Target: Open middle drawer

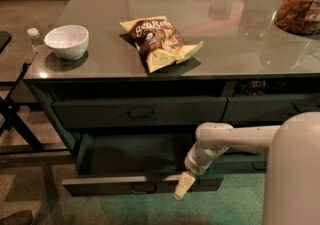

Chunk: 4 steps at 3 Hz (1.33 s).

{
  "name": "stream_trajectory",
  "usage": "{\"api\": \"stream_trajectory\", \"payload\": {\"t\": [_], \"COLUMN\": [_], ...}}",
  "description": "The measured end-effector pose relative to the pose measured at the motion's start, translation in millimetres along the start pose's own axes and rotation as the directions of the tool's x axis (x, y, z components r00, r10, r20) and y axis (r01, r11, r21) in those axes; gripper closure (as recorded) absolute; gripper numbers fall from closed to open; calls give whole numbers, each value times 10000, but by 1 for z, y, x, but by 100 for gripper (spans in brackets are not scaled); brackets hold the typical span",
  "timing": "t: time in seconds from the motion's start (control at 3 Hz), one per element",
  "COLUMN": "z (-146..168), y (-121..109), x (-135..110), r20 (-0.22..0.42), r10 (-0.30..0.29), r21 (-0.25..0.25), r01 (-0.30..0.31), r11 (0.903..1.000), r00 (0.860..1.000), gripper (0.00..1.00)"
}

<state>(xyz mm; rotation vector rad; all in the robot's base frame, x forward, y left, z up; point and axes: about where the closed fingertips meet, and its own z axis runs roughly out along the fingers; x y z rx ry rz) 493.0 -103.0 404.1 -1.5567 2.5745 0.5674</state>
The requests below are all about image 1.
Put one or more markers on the dark green drawer cabinet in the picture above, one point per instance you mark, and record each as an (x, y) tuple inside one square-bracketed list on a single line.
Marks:
[(240, 42)]

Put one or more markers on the dark snack bag in drawer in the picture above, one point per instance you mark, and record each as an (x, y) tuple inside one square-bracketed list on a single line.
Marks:
[(262, 87)]

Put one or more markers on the black folding table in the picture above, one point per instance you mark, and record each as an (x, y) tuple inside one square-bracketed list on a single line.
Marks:
[(9, 111)]

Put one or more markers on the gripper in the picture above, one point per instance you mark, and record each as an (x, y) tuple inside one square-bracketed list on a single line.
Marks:
[(194, 166)]

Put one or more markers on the brown yellow chip bag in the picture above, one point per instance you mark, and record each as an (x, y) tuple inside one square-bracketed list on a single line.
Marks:
[(158, 42)]

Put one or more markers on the brown shoe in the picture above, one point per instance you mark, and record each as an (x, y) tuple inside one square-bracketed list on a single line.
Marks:
[(24, 217)]

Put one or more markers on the white ceramic bowl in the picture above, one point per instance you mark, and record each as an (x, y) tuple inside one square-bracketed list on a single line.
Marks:
[(68, 42)]

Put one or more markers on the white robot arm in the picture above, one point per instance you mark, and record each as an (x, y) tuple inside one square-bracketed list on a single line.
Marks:
[(292, 186)]

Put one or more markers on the snack jar with black lid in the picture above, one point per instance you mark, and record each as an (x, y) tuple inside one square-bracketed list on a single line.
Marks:
[(300, 17)]

